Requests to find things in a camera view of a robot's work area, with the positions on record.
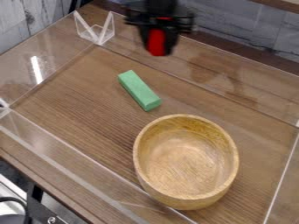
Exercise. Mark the black metal table leg bracket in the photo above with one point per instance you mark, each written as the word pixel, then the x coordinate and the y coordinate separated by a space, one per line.
pixel 42 214

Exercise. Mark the green rectangular block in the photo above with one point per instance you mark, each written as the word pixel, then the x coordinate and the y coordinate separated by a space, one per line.
pixel 139 90

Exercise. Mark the round wooden bowl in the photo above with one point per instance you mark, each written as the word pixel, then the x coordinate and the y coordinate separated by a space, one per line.
pixel 186 161

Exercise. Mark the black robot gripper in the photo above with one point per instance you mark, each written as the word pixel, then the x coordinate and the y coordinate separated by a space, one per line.
pixel 160 13

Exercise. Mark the clear acrylic tray walls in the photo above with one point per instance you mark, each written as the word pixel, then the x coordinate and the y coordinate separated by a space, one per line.
pixel 70 121

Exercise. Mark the red plush fruit green stem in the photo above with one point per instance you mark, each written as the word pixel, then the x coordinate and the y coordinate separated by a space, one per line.
pixel 155 42

